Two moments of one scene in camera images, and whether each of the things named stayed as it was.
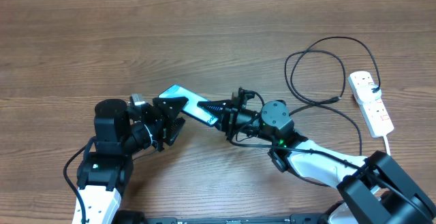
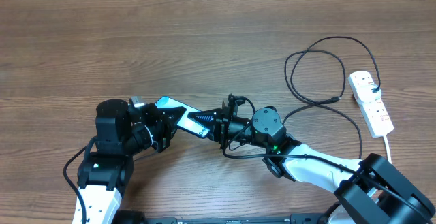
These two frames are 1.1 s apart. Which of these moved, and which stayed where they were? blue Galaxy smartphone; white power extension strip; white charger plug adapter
Moved: blue Galaxy smartphone
Stayed: white charger plug adapter; white power extension strip
